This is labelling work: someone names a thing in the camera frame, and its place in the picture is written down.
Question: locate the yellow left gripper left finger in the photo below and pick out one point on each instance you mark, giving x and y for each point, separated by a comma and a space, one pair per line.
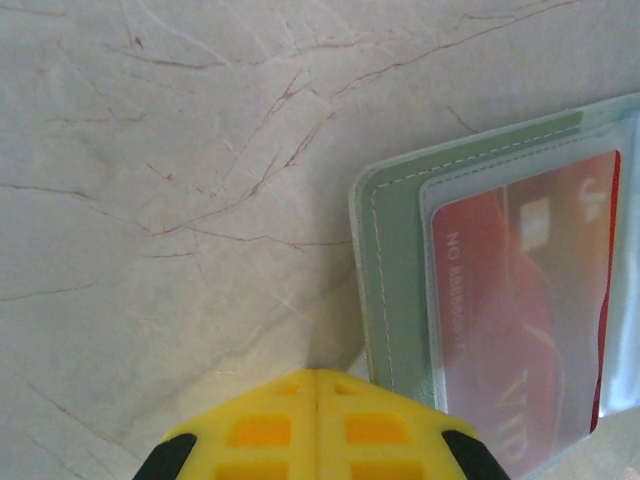
270, 430

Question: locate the red VIP card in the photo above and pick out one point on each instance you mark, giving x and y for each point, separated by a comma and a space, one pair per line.
525, 300

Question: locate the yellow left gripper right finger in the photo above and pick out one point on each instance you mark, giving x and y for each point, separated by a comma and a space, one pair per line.
380, 430

